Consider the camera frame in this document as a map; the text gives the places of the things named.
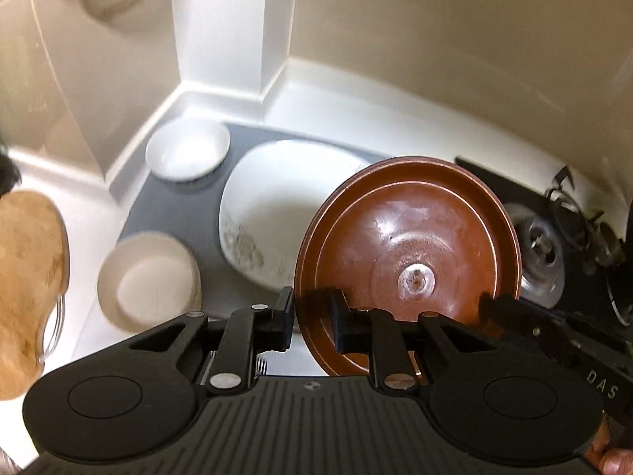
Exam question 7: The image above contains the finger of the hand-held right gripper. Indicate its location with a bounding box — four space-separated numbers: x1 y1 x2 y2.
478 292 547 344

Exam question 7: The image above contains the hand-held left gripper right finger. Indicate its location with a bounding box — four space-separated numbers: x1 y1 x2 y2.
330 288 490 393

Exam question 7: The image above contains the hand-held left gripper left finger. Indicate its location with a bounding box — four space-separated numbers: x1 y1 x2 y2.
129 286 296 397

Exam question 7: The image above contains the brown round plate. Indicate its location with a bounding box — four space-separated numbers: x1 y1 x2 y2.
294 156 523 378

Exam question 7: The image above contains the person's right hand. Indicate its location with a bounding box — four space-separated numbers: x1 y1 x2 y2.
582 413 633 475

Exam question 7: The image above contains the metal stove burner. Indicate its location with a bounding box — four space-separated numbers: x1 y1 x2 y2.
512 208 567 302

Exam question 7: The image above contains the white square plate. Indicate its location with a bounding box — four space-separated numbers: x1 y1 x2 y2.
218 139 371 294

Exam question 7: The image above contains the black gas stove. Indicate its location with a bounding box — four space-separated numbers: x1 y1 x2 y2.
454 156 633 328

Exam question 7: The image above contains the black pan support grate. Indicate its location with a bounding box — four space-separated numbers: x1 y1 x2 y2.
544 165 626 278

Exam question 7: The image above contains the cream round bowl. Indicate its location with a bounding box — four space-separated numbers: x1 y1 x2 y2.
96 233 203 332

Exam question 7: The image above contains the grey ribbed mat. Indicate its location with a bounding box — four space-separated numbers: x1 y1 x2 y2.
115 120 396 321

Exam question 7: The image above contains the white round bowl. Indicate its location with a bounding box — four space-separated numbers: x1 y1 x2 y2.
145 118 231 182

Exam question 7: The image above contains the wooden cutting board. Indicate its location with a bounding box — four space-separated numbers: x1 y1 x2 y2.
0 190 70 401

